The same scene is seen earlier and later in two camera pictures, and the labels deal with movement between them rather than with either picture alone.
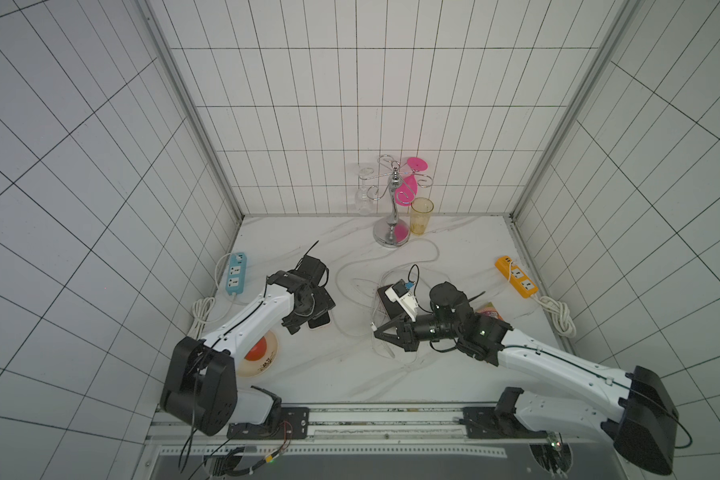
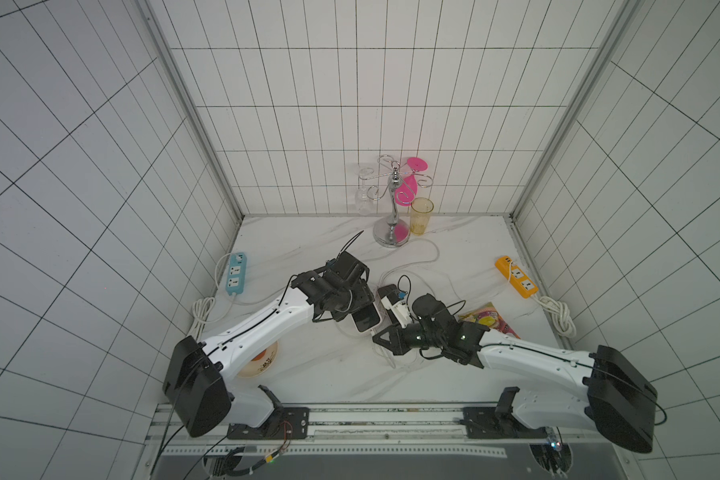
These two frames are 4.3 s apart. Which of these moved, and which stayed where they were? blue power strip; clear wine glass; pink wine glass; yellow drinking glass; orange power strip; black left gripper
Moved: black left gripper
Stayed: yellow drinking glass; clear wine glass; orange power strip; pink wine glass; blue power strip
